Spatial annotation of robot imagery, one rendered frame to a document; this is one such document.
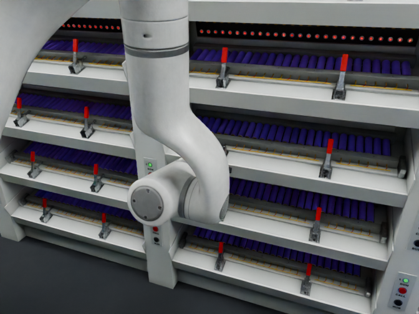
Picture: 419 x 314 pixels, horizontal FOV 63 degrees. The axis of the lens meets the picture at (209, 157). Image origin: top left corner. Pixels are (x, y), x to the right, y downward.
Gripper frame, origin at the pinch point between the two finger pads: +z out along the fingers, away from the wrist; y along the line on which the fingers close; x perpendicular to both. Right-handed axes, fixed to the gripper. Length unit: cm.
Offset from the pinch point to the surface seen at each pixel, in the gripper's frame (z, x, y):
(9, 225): 15, -45, -88
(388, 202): 7.1, -4.7, 41.2
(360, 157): 10.9, 4.1, 33.9
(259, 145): 10.8, 3.4, 9.1
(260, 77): 5.8, 20.9, 8.6
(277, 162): 8.5, 0.0, 14.8
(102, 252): 20, -48, -47
